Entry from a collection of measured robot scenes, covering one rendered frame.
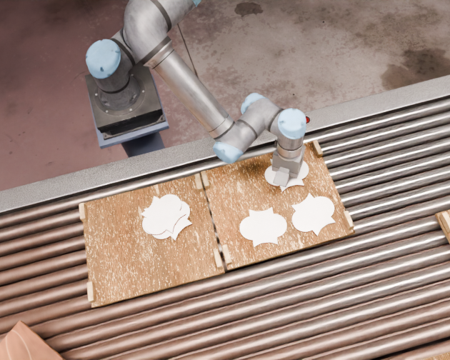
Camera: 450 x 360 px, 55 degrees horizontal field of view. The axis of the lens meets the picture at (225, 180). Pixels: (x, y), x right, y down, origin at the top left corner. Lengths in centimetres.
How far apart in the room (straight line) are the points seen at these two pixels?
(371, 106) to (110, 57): 92
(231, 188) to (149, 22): 60
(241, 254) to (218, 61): 188
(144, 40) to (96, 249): 68
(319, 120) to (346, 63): 145
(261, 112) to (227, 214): 37
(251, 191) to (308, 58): 173
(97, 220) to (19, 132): 167
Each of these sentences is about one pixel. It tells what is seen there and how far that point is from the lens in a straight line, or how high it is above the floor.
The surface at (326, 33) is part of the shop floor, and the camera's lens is 319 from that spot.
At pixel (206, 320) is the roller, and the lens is 134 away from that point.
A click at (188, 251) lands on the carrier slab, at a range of 138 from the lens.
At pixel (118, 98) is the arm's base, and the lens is 161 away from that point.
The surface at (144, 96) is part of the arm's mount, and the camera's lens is 167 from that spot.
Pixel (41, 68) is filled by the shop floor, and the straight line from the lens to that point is 334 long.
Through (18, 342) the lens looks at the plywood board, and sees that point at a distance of 136.
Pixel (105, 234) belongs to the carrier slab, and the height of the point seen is 94.
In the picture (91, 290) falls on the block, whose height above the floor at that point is 96.
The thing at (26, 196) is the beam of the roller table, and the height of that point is 91.
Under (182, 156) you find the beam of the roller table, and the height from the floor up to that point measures 92.
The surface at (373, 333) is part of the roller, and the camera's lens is 137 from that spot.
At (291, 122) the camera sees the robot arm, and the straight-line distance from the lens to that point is 118.
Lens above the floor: 223
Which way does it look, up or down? 63 degrees down
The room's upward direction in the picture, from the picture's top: 9 degrees counter-clockwise
